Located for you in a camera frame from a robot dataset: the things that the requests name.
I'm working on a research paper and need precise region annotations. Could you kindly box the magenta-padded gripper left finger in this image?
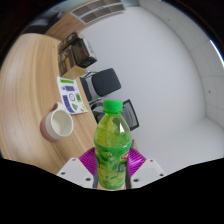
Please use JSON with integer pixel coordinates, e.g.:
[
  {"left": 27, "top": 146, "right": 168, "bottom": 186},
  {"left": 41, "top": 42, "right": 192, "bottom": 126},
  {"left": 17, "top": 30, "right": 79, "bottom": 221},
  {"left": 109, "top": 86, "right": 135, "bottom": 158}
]
[{"left": 56, "top": 146, "right": 100, "bottom": 190}]

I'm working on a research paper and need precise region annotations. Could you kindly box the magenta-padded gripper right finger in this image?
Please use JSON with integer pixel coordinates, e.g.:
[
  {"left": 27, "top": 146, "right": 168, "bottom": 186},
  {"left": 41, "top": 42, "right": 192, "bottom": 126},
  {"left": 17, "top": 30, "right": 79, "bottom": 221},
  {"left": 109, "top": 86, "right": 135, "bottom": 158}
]
[{"left": 125, "top": 146, "right": 167, "bottom": 190}]

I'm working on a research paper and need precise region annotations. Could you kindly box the green drink bottle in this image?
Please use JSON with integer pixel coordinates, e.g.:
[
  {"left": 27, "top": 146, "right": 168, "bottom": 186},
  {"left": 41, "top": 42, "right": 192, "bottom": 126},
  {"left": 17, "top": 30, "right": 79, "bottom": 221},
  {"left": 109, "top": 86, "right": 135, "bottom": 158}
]
[{"left": 93, "top": 99, "right": 133, "bottom": 191}]

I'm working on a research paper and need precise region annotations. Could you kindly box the white and pink mug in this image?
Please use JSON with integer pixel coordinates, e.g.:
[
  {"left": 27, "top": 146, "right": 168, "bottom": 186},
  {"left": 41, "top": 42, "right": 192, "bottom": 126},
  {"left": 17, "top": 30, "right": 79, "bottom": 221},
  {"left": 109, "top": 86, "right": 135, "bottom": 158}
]
[{"left": 39, "top": 101, "right": 75, "bottom": 143}]

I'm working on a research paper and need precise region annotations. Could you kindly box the black mesh office chair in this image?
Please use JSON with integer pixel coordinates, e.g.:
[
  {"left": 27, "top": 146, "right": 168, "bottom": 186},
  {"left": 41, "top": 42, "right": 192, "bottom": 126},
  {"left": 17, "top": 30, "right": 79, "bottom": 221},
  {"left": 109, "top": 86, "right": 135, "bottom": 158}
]
[{"left": 89, "top": 98, "right": 141, "bottom": 132}]

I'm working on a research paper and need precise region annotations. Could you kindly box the printed white leaflet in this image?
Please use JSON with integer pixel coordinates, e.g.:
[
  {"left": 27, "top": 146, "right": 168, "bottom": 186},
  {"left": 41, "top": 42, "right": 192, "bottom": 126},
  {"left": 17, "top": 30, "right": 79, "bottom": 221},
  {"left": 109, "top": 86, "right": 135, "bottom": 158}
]
[{"left": 56, "top": 76, "right": 89, "bottom": 115}]

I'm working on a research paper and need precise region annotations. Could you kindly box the black cardboard box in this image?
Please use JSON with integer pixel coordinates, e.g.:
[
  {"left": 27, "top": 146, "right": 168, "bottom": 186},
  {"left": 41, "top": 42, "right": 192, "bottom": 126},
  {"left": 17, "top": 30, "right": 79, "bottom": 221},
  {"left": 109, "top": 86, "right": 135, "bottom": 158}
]
[{"left": 71, "top": 37, "right": 98, "bottom": 69}]

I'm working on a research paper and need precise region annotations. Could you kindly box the small dark brown box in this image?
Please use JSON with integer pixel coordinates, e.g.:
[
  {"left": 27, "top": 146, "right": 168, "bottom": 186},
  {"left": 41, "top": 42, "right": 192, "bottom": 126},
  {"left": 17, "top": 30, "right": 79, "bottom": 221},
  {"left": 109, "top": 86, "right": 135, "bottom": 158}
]
[{"left": 57, "top": 30, "right": 84, "bottom": 51}]

